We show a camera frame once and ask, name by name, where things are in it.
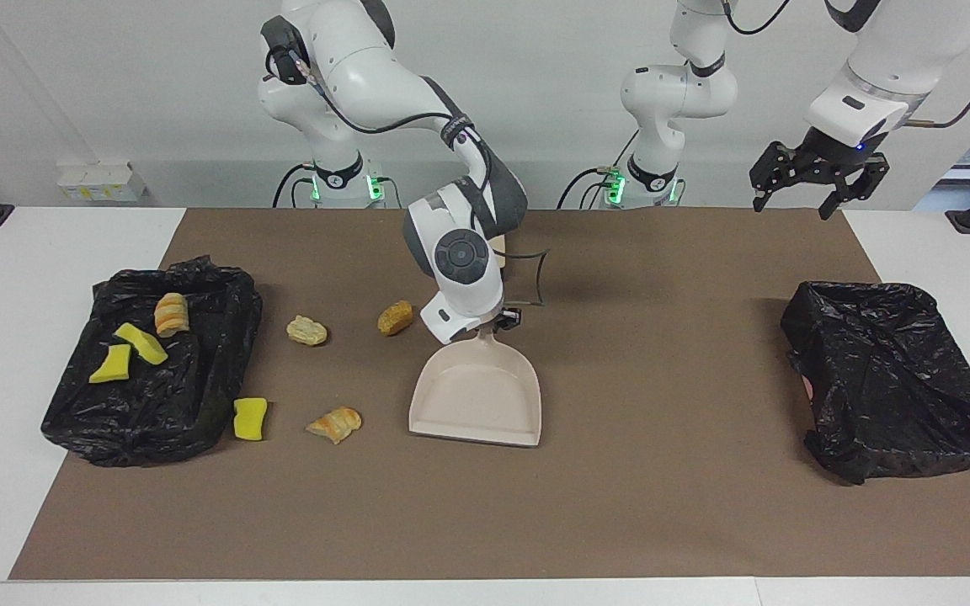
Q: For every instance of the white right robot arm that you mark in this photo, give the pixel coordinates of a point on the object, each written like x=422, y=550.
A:
x=367, y=67

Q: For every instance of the small yellow sponge piece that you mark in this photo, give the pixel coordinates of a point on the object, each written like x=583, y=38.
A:
x=112, y=366

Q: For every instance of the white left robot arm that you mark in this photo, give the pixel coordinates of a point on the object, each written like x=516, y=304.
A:
x=679, y=84

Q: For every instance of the notched yellow sponge piece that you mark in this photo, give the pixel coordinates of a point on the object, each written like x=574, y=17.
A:
x=144, y=345

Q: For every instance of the brown table mat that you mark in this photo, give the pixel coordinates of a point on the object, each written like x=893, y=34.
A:
x=704, y=505

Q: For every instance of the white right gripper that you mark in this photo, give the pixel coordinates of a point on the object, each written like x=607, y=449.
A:
x=455, y=316

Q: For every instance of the golden brown bread roll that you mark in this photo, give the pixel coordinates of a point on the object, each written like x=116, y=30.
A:
x=395, y=318

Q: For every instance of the beige plastic dustpan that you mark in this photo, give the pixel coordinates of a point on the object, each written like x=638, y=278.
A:
x=477, y=396

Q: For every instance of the black bag lined bin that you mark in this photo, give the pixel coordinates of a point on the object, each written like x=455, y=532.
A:
x=157, y=412
x=889, y=379

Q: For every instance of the beige hand brush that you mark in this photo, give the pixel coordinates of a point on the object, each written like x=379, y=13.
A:
x=499, y=252

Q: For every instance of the striped croissant bread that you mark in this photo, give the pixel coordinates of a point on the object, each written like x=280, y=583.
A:
x=335, y=424
x=172, y=315

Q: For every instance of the white power strip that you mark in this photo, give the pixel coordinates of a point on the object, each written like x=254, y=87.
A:
x=102, y=181

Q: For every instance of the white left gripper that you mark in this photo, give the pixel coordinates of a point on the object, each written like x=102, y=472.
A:
x=847, y=109

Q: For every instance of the pale pastry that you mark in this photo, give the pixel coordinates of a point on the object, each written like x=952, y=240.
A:
x=306, y=331

